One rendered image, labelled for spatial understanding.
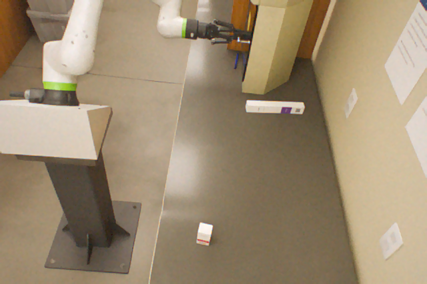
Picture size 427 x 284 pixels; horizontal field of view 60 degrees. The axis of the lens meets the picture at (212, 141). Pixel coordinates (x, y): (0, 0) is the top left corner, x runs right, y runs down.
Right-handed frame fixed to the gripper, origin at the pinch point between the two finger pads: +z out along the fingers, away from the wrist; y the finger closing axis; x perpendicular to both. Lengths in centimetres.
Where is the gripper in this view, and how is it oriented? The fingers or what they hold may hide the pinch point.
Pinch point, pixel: (241, 35)
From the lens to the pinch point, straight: 182.3
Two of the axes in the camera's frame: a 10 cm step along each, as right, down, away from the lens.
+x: 0.6, -7.3, 6.8
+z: 9.9, 1.1, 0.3
